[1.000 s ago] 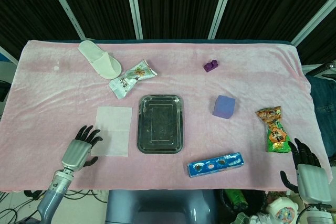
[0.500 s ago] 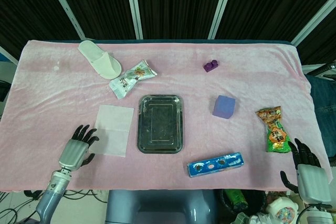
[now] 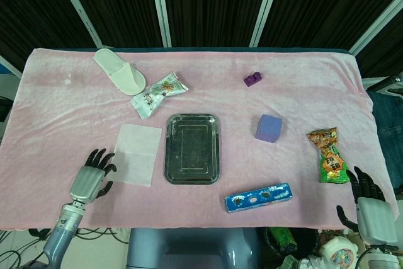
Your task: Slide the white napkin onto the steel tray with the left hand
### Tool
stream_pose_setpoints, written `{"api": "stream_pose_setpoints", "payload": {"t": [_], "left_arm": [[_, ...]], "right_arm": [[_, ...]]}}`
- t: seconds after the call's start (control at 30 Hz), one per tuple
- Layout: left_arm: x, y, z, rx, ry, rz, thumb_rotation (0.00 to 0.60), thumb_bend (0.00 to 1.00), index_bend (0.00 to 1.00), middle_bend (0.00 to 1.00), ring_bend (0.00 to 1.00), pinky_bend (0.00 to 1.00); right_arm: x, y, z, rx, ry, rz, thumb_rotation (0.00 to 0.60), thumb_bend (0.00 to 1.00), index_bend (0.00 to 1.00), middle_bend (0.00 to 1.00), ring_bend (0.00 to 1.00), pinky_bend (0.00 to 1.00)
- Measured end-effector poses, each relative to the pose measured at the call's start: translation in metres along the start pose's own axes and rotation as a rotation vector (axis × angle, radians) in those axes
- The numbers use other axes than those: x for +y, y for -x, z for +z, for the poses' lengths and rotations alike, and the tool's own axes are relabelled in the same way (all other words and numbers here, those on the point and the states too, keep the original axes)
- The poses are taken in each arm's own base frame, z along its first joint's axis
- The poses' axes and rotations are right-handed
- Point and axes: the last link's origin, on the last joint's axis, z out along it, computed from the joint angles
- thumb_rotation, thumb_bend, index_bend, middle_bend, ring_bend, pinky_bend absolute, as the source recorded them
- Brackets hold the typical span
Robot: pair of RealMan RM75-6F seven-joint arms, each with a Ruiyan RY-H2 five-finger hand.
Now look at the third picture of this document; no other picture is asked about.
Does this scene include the blue denim trousers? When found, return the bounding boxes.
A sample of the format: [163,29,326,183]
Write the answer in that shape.
[367,89,403,188]

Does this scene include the pink fleece cloth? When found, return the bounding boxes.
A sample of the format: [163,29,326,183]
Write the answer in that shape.
[0,47,398,231]

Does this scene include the white slipper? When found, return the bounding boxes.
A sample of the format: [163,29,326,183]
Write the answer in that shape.
[93,48,147,96]

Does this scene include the green packet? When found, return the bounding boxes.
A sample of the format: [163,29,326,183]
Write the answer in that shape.
[269,227,298,251]

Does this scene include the purple foam cube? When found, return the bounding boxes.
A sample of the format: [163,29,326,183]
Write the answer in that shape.
[254,113,283,144]

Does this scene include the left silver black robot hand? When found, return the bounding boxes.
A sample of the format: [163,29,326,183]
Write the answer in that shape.
[69,147,119,203]

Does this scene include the orange green snack bag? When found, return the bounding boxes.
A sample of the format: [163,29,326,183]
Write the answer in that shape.
[307,127,351,184]

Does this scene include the black metal stand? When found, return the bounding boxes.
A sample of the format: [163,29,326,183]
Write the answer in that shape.
[363,73,403,93]

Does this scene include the silver snack bag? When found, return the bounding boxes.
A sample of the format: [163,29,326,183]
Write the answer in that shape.
[130,71,190,121]

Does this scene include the black waste bin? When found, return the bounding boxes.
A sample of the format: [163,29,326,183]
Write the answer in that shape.
[263,226,321,259]

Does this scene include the black floor cable bundle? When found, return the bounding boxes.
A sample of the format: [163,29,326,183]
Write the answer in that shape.
[0,227,130,269]

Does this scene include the white round toy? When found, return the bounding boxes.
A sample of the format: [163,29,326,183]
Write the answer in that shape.
[319,236,359,265]

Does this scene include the blue-grey robot torso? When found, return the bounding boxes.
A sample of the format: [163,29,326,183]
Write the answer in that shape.
[125,227,262,269]

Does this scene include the white napkin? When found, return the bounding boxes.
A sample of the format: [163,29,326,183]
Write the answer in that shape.
[112,123,162,187]

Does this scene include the purple toy brick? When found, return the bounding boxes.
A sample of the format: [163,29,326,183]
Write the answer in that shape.
[243,70,264,88]

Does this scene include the white partition post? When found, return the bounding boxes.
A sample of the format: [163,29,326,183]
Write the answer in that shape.
[51,0,103,47]
[0,55,23,78]
[248,0,286,48]
[348,0,403,56]
[149,0,173,48]

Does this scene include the metal tray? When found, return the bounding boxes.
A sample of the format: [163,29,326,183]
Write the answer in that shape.
[164,113,222,186]

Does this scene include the blue Oreo cookie box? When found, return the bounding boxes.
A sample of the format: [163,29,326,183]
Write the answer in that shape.
[224,182,294,214]

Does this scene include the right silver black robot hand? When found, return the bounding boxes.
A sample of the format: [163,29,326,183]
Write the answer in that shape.
[336,165,399,245]

